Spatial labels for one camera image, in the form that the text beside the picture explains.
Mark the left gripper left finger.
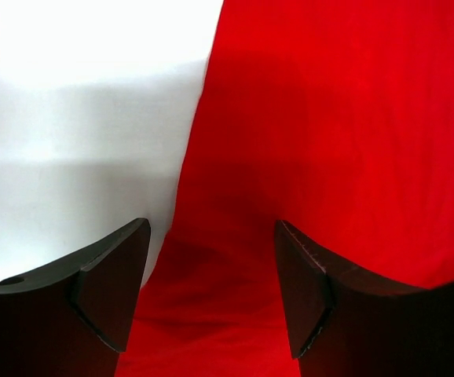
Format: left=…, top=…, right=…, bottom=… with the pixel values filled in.
left=0, top=218, right=151, bottom=376

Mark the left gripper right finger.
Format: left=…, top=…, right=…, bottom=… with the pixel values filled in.
left=274, top=221, right=454, bottom=376

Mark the red t shirt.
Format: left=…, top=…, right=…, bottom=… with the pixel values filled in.
left=117, top=1, right=454, bottom=376

